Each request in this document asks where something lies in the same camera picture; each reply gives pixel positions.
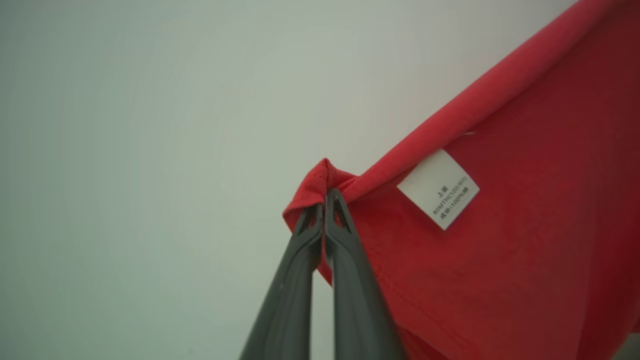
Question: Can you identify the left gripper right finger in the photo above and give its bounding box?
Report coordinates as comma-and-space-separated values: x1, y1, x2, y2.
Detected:
324, 188, 407, 360

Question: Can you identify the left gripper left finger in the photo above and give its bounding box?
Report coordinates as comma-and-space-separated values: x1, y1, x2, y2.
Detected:
239, 203, 326, 360

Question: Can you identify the red basketball jersey number 23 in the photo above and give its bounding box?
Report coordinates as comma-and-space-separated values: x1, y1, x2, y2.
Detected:
282, 0, 640, 360

